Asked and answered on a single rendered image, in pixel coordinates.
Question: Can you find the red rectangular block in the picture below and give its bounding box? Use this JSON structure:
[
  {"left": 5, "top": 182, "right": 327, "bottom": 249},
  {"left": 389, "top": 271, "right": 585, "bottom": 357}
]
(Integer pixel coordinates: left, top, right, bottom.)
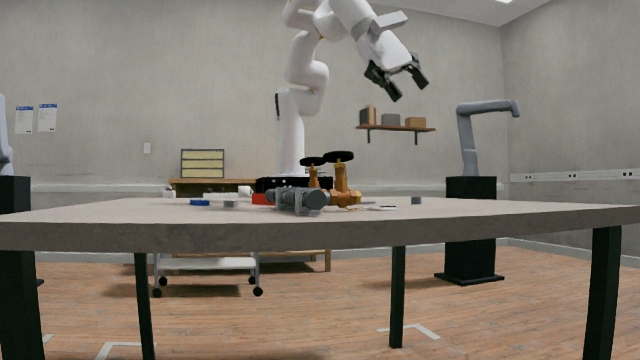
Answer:
[{"left": 252, "top": 193, "right": 275, "bottom": 206}]

